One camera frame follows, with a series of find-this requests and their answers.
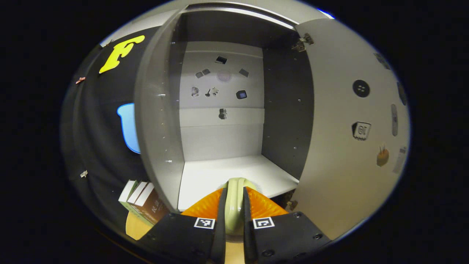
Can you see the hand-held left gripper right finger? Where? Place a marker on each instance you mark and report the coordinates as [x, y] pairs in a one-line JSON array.
[[249, 238]]

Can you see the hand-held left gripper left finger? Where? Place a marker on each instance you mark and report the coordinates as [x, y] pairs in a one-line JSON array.
[[219, 238]]

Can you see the dark grey cabinet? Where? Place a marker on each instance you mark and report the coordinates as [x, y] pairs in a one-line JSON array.
[[220, 139]]

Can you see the grey cabinet door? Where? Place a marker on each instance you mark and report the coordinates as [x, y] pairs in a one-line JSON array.
[[337, 165]]

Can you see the metal cabinet hinge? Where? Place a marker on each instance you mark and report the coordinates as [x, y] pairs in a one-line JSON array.
[[292, 204], [302, 43]]

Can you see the dark brown book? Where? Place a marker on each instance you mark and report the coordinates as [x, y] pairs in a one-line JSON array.
[[155, 211]]

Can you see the beige brown book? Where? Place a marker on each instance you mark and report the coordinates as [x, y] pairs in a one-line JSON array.
[[136, 192]]

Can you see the green book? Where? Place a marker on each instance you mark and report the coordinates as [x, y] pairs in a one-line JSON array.
[[124, 192]]

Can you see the white clip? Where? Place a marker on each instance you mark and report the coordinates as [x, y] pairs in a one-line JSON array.
[[84, 173]]

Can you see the black backdrop cloth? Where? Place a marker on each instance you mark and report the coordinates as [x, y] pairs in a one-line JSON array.
[[95, 128]]

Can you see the red clip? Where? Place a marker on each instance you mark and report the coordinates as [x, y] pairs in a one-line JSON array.
[[80, 80]]

